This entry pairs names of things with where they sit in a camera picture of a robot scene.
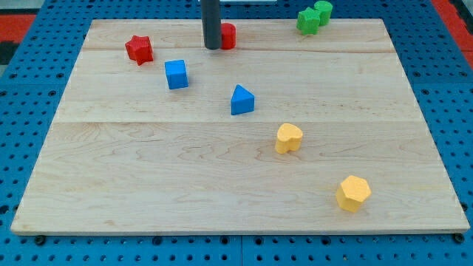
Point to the red cylinder block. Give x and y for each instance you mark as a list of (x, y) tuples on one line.
[(229, 36)]

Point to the blue triangle block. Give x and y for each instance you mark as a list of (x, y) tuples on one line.
[(242, 101)]

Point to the light wooden board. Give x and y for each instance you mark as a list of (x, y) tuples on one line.
[(126, 155)]

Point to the yellow heart block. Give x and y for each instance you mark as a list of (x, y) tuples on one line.
[(288, 138)]

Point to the blue cube block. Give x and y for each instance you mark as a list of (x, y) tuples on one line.
[(176, 74)]

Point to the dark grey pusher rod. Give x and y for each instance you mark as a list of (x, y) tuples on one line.
[(210, 10)]

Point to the red star block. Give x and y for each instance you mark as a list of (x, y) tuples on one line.
[(139, 49)]

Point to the yellow hexagon block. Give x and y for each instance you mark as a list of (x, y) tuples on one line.
[(352, 193)]

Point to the green star block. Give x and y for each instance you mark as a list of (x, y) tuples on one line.
[(308, 21)]

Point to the green cylinder block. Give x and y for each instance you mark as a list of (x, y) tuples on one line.
[(325, 9)]

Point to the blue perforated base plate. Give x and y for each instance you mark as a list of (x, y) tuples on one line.
[(40, 65)]

